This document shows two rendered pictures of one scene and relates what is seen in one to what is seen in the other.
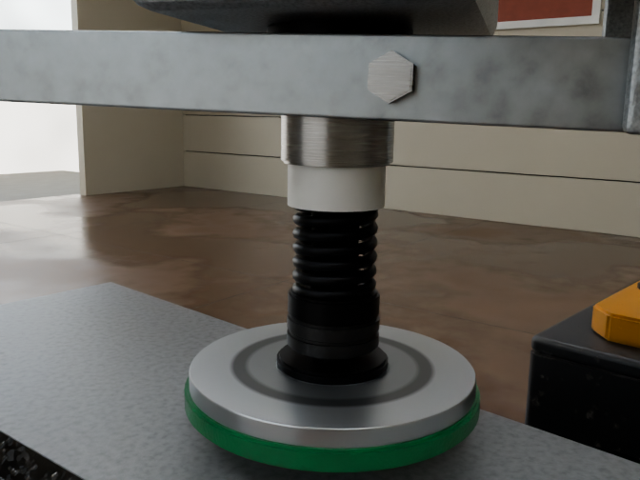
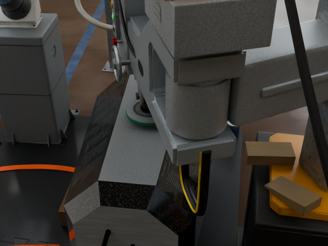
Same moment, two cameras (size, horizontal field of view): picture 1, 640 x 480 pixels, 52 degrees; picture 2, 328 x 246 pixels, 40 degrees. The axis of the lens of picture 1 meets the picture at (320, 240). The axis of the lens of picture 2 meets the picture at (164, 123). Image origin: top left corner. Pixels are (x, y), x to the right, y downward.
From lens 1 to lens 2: 1.90 m
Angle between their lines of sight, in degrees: 58
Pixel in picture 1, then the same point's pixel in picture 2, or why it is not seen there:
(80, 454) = (124, 103)
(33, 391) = (135, 90)
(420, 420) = (137, 119)
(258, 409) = (129, 108)
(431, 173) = not seen: outside the picture
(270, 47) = not seen: hidden behind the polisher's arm
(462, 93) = not seen: hidden behind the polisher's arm
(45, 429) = (127, 97)
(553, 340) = (258, 134)
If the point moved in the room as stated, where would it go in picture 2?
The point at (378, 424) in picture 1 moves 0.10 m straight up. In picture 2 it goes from (133, 116) to (132, 98)
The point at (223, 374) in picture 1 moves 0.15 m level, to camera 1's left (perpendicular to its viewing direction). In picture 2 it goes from (135, 101) to (121, 88)
